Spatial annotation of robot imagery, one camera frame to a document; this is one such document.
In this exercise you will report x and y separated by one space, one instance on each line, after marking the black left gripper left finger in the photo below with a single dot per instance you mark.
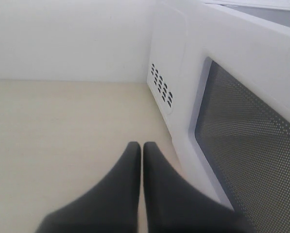
111 206

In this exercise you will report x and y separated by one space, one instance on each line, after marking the white microwave oven body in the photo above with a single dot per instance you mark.
169 60

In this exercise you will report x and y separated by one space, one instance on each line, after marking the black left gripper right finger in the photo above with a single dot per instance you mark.
174 206

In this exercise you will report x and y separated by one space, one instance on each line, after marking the white microwave door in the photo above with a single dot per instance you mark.
233 108

